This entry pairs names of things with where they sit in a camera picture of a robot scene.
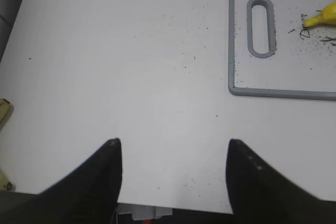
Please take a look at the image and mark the white bracket under table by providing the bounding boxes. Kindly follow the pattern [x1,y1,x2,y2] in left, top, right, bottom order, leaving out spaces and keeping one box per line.
[118,203,173,221]

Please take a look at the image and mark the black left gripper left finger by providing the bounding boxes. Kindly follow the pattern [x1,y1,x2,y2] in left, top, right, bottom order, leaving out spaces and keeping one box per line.
[1,138,122,223]

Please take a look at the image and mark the beige object at table edge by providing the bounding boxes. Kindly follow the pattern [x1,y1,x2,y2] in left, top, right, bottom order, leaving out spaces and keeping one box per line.
[0,98,14,130]

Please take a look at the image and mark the white cutting board grey rim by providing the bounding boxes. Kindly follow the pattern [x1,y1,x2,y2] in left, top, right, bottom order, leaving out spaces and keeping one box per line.
[228,0,335,101]

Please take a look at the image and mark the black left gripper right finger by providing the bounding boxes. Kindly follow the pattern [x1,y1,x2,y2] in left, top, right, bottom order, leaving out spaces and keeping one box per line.
[226,138,336,224]

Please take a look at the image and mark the yellow plastic banana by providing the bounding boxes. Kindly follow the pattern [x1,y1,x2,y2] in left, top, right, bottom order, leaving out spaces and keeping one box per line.
[303,2,335,28]

